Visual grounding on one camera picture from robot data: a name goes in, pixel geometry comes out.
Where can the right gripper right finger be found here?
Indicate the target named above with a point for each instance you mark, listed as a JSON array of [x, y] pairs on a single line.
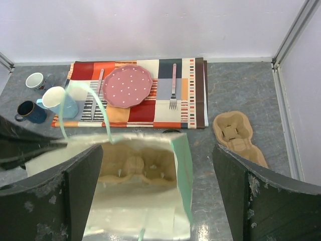
[[261, 204]]

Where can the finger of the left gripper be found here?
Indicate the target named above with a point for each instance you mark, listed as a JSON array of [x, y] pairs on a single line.
[[19, 145]]

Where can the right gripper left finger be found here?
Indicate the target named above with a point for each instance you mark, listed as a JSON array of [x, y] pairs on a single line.
[[53, 204]]

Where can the cardboard cup carrier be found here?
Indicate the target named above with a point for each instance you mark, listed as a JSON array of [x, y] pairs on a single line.
[[234, 131], [121, 163]]

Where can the green paper gift bag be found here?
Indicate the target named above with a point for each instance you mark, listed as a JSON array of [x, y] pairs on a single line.
[[134, 209]]

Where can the dark blue mug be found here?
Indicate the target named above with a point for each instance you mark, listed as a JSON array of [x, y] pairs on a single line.
[[30, 111]]

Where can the light blue mug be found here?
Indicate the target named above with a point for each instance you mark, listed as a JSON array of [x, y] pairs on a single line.
[[55, 99]]

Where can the small grey cup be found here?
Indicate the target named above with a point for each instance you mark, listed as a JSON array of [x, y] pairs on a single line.
[[39, 82]]

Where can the pink dotted plate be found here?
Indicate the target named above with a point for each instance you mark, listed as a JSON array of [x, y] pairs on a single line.
[[127, 86]]

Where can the colourful patchwork placemat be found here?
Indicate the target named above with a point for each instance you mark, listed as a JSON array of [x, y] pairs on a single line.
[[154, 112]]

